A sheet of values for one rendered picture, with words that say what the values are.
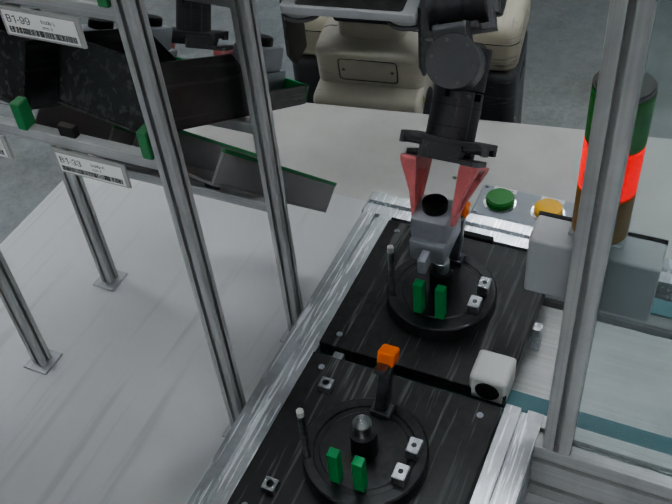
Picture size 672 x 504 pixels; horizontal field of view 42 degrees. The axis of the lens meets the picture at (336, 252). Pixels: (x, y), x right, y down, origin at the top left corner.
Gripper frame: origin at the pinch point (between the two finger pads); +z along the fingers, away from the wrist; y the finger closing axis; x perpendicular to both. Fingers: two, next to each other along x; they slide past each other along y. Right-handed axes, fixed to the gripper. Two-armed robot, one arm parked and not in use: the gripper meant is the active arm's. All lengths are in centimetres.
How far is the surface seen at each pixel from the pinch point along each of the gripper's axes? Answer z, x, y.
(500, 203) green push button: -0.3, 25.5, 2.5
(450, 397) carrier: 20.2, -2.0, 6.6
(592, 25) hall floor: -51, 257, -20
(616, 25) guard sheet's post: -20.2, -34.6, 19.0
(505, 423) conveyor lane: 21.4, -1.8, 13.4
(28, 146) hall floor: 27, 150, -188
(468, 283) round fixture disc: 9.0, 9.9, 3.5
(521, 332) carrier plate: 12.9, 8.0, 11.6
